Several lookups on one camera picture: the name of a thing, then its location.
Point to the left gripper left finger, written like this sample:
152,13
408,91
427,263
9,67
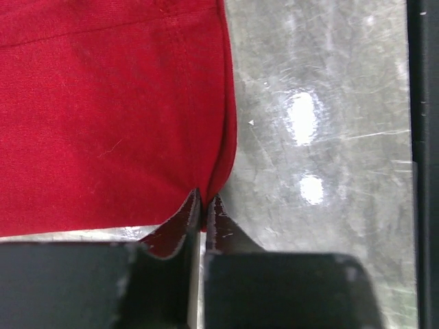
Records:
151,283

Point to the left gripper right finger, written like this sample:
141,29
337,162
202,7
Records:
246,286

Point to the red t shirt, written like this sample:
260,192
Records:
112,111

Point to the black base beam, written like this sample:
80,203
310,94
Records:
422,25

